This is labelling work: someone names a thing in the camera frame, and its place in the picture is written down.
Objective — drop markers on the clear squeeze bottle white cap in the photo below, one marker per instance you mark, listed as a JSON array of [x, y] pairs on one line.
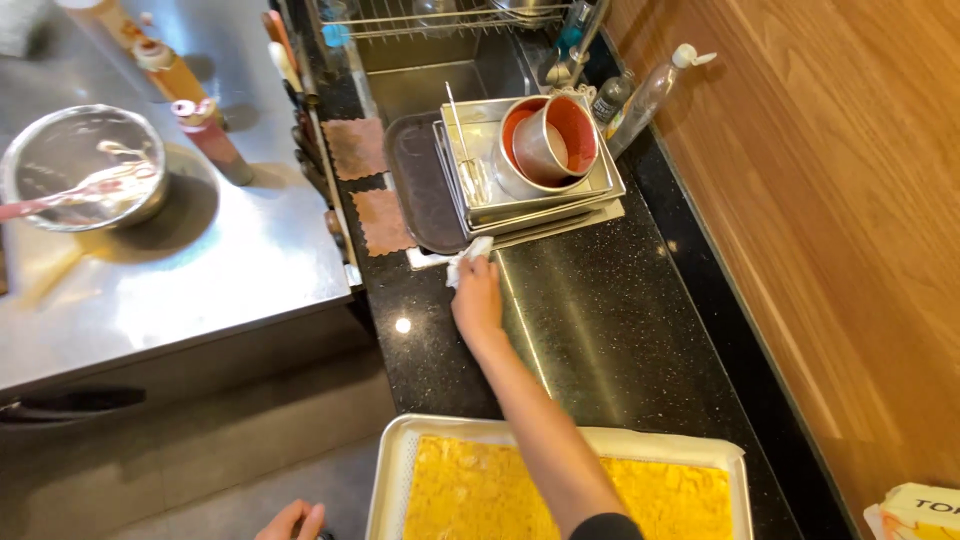
[[649, 97]]

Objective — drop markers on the blue dish soap bottle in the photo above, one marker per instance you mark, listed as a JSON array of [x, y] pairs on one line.
[[574, 26]]

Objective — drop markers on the white folded cloth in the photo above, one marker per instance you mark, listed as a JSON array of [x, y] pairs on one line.
[[21, 26]]

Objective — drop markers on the dark brown plastic tray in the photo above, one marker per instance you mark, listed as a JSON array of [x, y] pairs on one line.
[[420, 180]]

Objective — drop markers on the black sleeve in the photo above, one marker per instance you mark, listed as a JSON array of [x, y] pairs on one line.
[[606, 528]]

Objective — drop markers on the square metal baking pan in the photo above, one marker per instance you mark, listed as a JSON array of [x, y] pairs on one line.
[[480, 142], [611, 191]]

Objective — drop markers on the pink silicone spatula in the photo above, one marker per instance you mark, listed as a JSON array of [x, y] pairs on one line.
[[45, 202]]

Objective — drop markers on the pink scalloped cloth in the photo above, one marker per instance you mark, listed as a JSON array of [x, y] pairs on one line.
[[382, 222], [356, 148]]

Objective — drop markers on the metal whisk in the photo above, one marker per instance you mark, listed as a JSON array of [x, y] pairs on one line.
[[466, 161]]

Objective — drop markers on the flat metal baking sheet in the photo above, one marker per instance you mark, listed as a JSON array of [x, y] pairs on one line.
[[555, 225]]

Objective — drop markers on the orange sauce squeeze bottle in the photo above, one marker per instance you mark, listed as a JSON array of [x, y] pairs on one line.
[[171, 73]]

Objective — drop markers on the person's left fingers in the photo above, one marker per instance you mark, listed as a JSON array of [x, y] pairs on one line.
[[304, 514]]

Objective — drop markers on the stainless steel sink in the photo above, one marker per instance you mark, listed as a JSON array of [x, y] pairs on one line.
[[442, 79]]

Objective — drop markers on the person's right fingers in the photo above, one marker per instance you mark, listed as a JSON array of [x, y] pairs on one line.
[[474, 267]]

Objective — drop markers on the pink sauce squeeze bottle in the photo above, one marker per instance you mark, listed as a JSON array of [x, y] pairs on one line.
[[216, 142]]

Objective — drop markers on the white paper towel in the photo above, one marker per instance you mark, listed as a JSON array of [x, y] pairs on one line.
[[466, 255]]

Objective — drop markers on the large round metal cake tin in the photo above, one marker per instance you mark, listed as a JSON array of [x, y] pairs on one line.
[[577, 131]]

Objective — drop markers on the metal sink faucet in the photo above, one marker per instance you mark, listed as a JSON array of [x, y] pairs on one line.
[[576, 49]]

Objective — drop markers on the metal mixing bowl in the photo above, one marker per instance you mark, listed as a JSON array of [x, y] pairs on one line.
[[52, 146]]

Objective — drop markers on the person's left hand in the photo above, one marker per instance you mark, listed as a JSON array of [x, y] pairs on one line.
[[291, 523]]

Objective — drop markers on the person's right hand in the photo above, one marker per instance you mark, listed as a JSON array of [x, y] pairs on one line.
[[477, 304]]

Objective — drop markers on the large metal baking tray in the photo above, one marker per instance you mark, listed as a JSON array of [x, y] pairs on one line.
[[390, 480]]

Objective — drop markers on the small dark glass bottle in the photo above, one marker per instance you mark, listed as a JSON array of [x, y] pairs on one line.
[[611, 97]]

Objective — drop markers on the small round metal cake tin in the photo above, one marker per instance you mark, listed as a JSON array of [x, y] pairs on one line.
[[536, 150]]

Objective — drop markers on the yellow sponge cake sheet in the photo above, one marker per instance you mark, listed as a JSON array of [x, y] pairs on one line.
[[465, 495]]

